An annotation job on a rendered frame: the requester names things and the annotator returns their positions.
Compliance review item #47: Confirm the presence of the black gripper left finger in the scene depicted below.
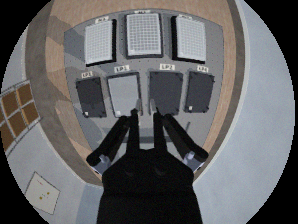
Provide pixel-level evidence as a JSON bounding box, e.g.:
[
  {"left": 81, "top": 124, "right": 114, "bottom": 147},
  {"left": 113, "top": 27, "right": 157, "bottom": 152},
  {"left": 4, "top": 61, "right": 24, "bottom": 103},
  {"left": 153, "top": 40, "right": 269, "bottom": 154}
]
[{"left": 86, "top": 99, "right": 141, "bottom": 177}]

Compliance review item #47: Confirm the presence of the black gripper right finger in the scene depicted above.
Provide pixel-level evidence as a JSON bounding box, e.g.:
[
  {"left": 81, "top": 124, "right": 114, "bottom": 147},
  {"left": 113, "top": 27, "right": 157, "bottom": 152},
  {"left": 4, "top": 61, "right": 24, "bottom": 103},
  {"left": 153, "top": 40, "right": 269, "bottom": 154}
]
[{"left": 150, "top": 99, "right": 209, "bottom": 176}]

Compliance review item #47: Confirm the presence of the grey control box with colored buttons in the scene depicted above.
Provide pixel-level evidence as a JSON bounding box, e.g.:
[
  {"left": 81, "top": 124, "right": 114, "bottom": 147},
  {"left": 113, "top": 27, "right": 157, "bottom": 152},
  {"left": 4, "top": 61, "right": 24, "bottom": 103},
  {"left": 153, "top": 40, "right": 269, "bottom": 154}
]
[{"left": 119, "top": 122, "right": 190, "bottom": 157}]

